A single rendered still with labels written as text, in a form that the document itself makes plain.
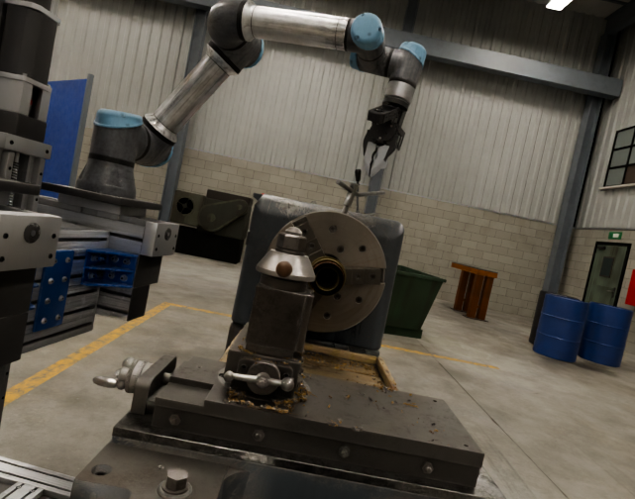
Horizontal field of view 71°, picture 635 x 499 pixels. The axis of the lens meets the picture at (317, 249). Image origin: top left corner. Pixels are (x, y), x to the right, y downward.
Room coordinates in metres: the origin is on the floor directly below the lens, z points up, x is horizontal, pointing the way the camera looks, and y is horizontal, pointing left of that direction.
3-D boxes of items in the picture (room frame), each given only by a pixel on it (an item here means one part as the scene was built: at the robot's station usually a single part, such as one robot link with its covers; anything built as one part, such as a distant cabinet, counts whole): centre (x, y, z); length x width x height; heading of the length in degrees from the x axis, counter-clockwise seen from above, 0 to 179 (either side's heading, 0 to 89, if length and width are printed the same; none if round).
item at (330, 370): (0.94, -0.04, 0.89); 0.36 x 0.30 x 0.04; 91
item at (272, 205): (1.59, 0.00, 1.06); 0.59 x 0.48 x 0.39; 1
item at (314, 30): (1.16, 0.18, 1.67); 0.49 x 0.11 x 0.12; 79
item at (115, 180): (1.23, 0.60, 1.21); 0.15 x 0.15 x 0.10
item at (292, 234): (0.59, 0.03, 1.17); 0.04 x 0.04 x 0.03
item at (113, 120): (1.24, 0.60, 1.33); 0.13 x 0.12 x 0.14; 169
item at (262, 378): (0.61, 0.03, 0.99); 0.20 x 0.10 x 0.05; 1
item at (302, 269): (0.59, 0.03, 1.13); 0.08 x 0.08 x 0.03
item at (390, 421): (0.58, -0.03, 0.95); 0.43 x 0.17 x 0.05; 91
